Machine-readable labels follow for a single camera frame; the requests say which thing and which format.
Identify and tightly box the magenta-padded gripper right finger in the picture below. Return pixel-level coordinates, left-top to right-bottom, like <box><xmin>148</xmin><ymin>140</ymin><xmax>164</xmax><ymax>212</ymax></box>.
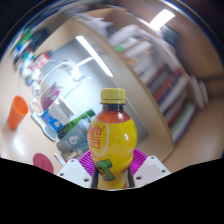
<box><xmin>127</xmin><ymin>148</ymin><xmax>172</xmax><ymax>189</ymax></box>

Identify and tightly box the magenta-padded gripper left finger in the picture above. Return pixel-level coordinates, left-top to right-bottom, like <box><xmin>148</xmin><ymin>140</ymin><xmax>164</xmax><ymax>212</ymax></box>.
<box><xmin>57</xmin><ymin>150</ymin><xmax>100</xmax><ymax>190</ymax></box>

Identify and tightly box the yellow drink bottle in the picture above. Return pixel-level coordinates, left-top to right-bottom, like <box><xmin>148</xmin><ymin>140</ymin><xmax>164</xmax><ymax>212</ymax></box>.
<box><xmin>86</xmin><ymin>87</ymin><xmax>139</xmax><ymax>190</ymax></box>

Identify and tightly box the flat round red coaster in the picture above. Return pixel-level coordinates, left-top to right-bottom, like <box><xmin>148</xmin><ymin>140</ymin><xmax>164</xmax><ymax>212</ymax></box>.
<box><xmin>32</xmin><ymin>152</ymin><xmax>55</xmax><ymax>174</ymax></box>

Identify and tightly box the green plastic bottle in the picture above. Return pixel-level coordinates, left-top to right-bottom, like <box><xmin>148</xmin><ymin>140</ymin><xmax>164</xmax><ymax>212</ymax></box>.
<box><xmin>57</xmin><ymin>109</ymin><xmax>97</xmax><ymax>140</ymax></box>

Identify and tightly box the light blue hairbrush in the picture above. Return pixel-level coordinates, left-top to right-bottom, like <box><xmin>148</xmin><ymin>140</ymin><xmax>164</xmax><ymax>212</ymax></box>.
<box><xmin>30</xmin><ymin>111</ymin><xmax>59</xmax><ymax>142</ymax></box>

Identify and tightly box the blue and white box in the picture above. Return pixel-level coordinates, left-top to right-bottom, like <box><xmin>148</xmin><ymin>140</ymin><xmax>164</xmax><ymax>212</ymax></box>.
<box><xmin>40</xmin><ymin>96</ymin><xmax>76</xmax><ymax>133</ymax></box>

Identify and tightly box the pink bag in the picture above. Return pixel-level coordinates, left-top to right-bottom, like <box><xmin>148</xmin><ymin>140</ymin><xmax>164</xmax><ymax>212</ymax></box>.
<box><xmin>39</xmin><ymin>83</ymin><xmax>63</xmax><ymax>111</ymax></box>

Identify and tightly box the orange plastic cup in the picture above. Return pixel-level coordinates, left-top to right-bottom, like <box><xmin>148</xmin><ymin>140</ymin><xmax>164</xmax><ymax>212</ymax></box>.
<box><xmin>7</xmin><ymin>95</ymin><xmax>30</xmax><ymax>130</ymax></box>

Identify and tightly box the wooden shelf unit with books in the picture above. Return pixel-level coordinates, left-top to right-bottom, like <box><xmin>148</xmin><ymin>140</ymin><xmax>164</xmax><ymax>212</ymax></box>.
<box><xmin>106</xmin><ymin>19</ymin><xmax>208</xmax><ymax>144</ymax></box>

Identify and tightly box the red and white container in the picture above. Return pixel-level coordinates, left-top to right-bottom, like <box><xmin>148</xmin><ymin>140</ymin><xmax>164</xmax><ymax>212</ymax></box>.
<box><xmin>29</xmin><ymin>52</ymin><xmax>51</xmax><ymax>72</ymax></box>

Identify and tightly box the under-shelf strip light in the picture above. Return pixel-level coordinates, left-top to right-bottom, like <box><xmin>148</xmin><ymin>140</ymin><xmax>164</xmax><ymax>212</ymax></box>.
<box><xmin>75</xmin><ymin>35</ymin><xmax>114</xmax><ymax>78</ymax></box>

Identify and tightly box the ceiling strip light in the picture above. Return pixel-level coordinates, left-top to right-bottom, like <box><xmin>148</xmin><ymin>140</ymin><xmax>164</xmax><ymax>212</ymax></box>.
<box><xmin>148</xmin><ymin>8</ymin><xmax>176</xmax><ymax>30</ymax></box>

